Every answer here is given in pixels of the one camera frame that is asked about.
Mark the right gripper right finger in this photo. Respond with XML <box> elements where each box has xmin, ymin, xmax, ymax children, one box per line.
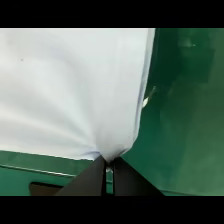
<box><xmin>112</xmin><ymin>156</ymin><xmax>165</xmax><ymax>197</ymax></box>

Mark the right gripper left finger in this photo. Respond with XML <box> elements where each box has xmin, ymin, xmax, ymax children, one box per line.
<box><xmin>55</xmin><ymin>155</ymin><xmax>107</xmax><ymax>197</ymax></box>

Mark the white garment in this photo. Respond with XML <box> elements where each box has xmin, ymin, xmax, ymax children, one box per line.
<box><xmin>0</xmin><ymin>27</ymin><xmax>157</xmax><ymax>164</ymax></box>

